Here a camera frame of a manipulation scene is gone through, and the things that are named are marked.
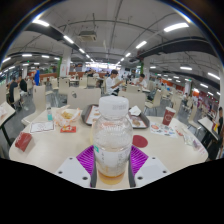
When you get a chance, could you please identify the neighbouring beige table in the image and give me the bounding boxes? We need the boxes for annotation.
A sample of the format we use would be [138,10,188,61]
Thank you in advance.
[197,115,221,141]
[0,101,17,148]

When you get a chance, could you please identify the colourful sticker sheet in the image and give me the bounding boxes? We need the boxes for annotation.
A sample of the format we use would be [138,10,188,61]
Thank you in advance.
[149,121,178,138]

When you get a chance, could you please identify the beige chair with round hole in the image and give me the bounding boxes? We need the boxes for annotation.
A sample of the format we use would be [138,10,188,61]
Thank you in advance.
[67,87,102,110]
[118,90,147,113]

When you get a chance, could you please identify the small teal bottle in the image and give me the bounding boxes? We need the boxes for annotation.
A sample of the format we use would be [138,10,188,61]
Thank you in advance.
[46,107,54,122]

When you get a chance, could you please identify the crumpled white napkin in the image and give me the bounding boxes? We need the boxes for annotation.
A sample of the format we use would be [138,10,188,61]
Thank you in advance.
[128,105,143,117]

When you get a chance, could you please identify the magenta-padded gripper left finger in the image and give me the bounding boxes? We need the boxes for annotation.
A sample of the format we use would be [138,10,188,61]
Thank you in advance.
[54,144,98,189]

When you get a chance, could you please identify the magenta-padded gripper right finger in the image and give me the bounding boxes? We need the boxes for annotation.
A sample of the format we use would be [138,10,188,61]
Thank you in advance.
[128,144,172,189]

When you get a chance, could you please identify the far group of beige chairs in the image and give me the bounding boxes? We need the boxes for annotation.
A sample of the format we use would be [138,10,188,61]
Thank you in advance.
[49,74,101,90]

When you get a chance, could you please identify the flat round red coaster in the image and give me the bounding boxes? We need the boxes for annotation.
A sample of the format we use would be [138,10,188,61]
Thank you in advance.
[132,134,149,149]

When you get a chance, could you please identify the clear plastic bag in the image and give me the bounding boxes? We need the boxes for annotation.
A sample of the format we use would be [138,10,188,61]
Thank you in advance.
[181,131,201,151]

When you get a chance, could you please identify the person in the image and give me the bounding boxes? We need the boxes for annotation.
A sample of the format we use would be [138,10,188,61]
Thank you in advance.
[134,73,149,89]
[18,74,29,94]
[33,65,42,87]
[8,76,19,104]
[105,69,125,97]

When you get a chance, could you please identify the dark food tray with paper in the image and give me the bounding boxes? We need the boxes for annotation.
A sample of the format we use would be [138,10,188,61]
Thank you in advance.
[81,103,151,130]

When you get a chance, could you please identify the red paper cup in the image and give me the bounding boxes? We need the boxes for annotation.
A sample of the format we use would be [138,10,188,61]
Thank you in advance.
[161,106,177,127]

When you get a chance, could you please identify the ceiling lights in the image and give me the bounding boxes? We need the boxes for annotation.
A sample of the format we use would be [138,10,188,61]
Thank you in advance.
[0,19,223,98]

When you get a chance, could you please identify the crumpled food wrapper bag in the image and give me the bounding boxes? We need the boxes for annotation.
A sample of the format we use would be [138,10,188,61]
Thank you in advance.
[53,105,83,128]

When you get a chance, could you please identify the clear bottle with white cap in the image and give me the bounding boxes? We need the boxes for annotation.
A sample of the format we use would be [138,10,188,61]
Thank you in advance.
[92,95,134,186]

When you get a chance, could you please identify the red box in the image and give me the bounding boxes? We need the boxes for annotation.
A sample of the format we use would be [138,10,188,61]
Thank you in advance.
[14,131,33,153]

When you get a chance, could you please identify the red sauce packet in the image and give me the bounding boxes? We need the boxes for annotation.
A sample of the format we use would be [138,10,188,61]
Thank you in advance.
[60,125,77,134]

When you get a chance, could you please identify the ceiling air conditioner unit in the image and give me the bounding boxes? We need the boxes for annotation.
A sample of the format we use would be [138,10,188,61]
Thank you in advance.
[78,30,98,42]

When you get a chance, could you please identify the white paper leaflet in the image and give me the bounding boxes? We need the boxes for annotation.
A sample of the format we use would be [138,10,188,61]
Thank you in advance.
[29,120,55,134]

